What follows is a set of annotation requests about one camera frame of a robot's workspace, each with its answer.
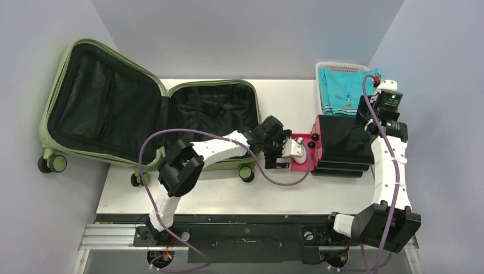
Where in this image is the teal garment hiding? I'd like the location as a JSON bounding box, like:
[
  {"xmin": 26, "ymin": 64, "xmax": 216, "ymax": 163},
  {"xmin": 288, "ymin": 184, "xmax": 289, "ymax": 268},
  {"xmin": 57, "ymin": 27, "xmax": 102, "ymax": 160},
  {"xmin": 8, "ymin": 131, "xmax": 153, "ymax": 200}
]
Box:
[{"xmin": 318, "ymin": 68, "xmax": 381, "ymax": 116}]

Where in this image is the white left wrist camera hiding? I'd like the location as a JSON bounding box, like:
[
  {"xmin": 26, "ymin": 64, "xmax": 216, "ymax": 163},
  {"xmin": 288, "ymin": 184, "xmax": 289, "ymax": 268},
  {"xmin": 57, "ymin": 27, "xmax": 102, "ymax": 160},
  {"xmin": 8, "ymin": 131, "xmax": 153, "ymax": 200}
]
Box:
[{"xmin": 281, "ymin": 138, "xmax": 304, "ymax": 158}]

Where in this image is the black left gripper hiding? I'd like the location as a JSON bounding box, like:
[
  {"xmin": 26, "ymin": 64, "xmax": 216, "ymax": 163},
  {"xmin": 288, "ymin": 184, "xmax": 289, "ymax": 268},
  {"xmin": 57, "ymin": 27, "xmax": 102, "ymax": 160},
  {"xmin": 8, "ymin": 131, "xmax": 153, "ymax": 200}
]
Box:
[{"xmin": 261, "ymin": 131, "xmax": 291, "ymax": 168}]

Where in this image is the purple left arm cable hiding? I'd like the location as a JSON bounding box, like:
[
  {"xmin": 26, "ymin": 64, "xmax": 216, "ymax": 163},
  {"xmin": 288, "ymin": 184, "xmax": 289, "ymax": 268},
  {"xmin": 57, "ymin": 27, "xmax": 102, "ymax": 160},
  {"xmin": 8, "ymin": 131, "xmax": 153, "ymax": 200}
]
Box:
[{"xmin": 138, "ymin": 128, "xmax": 312, "ymax": 274}]

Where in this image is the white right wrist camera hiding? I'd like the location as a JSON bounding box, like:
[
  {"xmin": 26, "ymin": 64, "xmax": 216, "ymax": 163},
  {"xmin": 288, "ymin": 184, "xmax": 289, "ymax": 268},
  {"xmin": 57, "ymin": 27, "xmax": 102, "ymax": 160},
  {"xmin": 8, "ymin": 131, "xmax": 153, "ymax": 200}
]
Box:
[{"xmin": 373, "ymin": 78, "xmax": 398, "ymax": 96}]

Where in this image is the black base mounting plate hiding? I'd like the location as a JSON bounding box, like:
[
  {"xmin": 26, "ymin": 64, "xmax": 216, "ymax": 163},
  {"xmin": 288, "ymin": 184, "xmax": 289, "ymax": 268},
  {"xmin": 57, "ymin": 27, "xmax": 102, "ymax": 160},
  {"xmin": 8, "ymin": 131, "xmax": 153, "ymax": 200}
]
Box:
[{"xmin": 95, "ymin": 213, "xmax": 359, "ymax": 268}]

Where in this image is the white perforated plastic basket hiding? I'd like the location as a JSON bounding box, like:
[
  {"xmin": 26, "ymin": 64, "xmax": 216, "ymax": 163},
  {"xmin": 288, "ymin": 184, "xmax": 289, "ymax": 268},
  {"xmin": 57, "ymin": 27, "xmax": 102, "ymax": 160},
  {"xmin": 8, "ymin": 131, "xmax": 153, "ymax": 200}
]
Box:
[{"xmin": 315, "ymin": 62, "xmax": 370, "ymax": 114}]

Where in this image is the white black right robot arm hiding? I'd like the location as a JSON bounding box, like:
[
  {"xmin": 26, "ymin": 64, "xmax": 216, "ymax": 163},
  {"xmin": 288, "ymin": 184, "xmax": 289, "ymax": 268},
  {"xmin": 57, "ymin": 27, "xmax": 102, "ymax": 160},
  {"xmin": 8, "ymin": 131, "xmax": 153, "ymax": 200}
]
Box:
[{"xmin": 322, "ymin": 90, "xmax": 421, "ymax": 253}]

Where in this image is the black and pink storage organizer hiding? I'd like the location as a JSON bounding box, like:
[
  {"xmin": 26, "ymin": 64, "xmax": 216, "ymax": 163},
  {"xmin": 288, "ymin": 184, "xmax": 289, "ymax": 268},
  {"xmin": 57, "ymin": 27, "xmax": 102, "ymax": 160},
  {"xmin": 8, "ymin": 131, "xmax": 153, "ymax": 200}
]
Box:
[{"xmin": 292, "ymin": 115, "xmax": 374, "ymax": 178}]

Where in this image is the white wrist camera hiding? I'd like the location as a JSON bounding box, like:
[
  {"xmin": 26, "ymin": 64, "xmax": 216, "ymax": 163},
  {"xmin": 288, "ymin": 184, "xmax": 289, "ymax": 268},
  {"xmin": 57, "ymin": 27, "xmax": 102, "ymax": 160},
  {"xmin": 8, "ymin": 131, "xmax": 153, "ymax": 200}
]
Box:
[
  {"xmin": 281, "ymin": 138, "xmax": 304, "ymax": 158},
  {"xmin": 373, "ymin": 78, "xmax": 398, "ymax": 96}
]

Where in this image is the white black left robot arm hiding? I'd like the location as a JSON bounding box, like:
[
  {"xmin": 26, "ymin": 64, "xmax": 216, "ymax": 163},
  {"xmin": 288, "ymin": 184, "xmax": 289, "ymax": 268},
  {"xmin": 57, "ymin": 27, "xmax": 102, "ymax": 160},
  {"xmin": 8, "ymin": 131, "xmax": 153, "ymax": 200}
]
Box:
[{"xmin": 146, "ymin": 116, "xmax": 306, "ymax": 245}]

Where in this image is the green hard-shell suitcase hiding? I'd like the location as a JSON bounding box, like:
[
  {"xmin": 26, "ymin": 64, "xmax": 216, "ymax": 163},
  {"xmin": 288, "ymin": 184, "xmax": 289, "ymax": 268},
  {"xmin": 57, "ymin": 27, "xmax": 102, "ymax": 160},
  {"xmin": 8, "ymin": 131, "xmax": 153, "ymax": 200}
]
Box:
[{"xmin": 37, "ymin": 39, "xmax": 261, "ymax": 187}]

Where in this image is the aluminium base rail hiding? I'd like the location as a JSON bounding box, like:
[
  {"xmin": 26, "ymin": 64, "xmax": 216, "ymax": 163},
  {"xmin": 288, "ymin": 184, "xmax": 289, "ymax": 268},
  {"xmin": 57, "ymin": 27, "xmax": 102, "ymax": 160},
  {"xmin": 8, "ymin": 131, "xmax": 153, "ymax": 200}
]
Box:
[{"xmin": 78, "ymin": 222, "xmax": 420, "ymax": 251}]

